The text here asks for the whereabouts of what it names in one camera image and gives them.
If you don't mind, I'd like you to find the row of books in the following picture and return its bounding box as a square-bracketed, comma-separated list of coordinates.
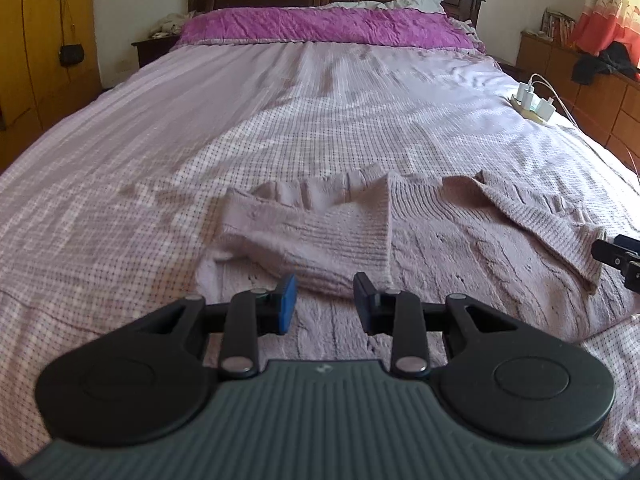
[541, 8, 579, 44]

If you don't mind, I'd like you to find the pale yellow power strip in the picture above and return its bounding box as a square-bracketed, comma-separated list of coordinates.
[509, 93, 552, 124]

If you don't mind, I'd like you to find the light wooden low cabinet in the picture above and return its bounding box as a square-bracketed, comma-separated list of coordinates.
[515, 30, 640, 181]

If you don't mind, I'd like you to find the dark crumpled cloth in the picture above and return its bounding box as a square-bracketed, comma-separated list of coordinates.
[571, 41, 640, 86]

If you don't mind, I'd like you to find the pink checkered bed sheet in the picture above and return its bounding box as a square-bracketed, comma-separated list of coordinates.
[0, 40, 640, 466]

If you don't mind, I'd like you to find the pale pink knit sweater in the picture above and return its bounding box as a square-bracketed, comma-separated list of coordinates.
[195, 167, 640, 361]

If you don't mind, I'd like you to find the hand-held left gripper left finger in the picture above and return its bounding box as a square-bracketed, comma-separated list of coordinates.
[135, 273, 298, 381]

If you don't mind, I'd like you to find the yellow wooden wardrobe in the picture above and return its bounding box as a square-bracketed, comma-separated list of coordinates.
[0, 0, 104, 173]

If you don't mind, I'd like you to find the orange-red curtain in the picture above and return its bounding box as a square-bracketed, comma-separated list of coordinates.
[569, 0, 640, 59]

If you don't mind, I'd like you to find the white pillow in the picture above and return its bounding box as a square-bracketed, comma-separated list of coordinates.
[320, 0, 446, 14]

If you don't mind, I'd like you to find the crumpled beige cloth heap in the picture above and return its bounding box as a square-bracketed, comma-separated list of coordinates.
[149, 12, 197, 39]

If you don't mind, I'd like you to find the white charger cable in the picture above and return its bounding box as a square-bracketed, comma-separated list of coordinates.
[529, 73, 578, 128]

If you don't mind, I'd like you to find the dark wooden nightstand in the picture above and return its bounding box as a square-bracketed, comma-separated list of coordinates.
[131, 35, 182, 69]

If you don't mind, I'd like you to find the purple pillow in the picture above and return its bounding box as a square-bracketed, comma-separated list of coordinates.
[176, 6, 487, 54]

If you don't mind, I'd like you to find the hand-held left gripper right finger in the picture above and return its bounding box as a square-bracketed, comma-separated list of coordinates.
[352, 271, 519, 381]

